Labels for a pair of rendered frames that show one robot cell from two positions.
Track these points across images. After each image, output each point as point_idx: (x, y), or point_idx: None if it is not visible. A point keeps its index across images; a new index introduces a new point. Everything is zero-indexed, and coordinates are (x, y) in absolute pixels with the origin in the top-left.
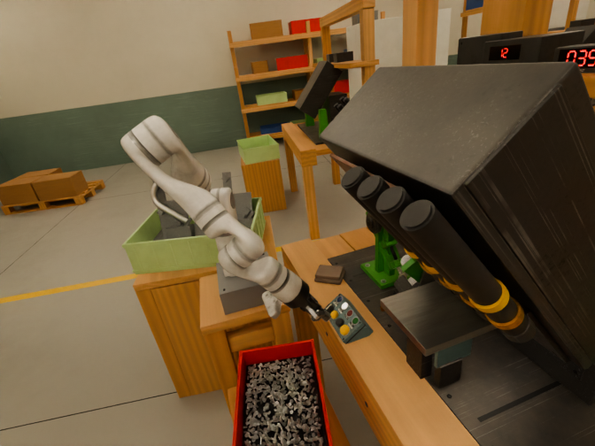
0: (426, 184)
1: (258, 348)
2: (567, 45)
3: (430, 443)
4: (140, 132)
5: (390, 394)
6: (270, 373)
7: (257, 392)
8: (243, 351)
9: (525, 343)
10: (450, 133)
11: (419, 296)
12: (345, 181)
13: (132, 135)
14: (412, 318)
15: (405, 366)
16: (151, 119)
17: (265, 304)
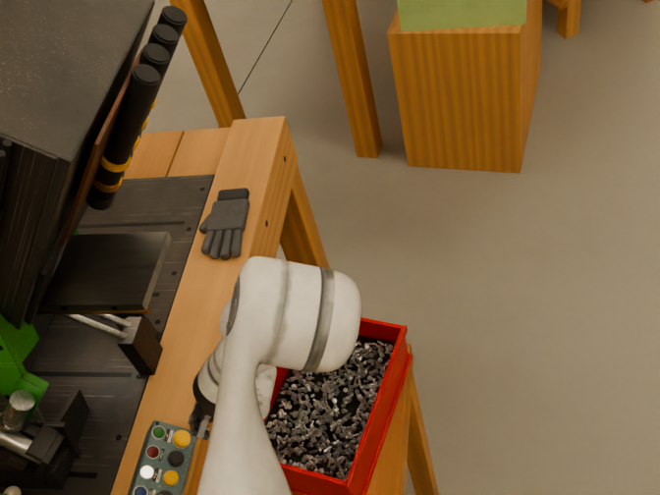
0: (147, 13)
1: (316, 476)
2: None
3: (214, 293)
4: (304, 264)
5: (205, 346)
6: (320, 448)
7: (350, 426)
8: (343, 481)
9: (38, 321)
10: (98, 1)
11: (104, 290)
12: (154, 77)
13: (325, 270)
14: (141, 266)
15: (162, 369)
16: (264, 261)
17: (271, 391)
